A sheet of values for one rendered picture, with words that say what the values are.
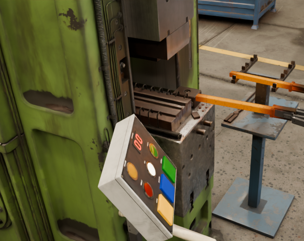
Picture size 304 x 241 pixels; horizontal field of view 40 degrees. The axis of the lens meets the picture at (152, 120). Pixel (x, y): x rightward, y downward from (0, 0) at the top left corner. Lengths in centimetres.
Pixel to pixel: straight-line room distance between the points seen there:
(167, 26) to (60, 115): 54
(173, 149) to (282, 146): 167
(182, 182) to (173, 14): 75
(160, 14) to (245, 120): 97
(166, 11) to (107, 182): 71
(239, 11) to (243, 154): 278
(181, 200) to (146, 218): 73
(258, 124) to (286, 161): 97
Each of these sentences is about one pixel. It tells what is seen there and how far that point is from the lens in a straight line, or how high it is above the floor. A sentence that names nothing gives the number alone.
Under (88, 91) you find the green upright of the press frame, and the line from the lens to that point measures 153.
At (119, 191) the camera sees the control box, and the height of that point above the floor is 115.
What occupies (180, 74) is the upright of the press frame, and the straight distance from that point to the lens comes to 214.
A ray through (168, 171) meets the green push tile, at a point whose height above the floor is 101.
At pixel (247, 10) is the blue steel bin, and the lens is 562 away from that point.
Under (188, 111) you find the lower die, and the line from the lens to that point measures 195.
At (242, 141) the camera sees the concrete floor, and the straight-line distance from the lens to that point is 339.
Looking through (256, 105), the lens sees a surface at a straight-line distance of 175.
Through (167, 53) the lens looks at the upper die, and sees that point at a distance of 166.
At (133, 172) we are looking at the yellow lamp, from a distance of 126.
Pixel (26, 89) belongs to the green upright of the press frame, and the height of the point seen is 118.
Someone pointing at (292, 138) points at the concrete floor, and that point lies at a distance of 348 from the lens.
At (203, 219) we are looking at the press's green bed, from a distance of 250.
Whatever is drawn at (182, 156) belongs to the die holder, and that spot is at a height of 83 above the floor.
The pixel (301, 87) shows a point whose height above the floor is 98.
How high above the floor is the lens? 195
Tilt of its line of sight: 32 degrees down
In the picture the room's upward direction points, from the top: 5 degrees counter-clockwise
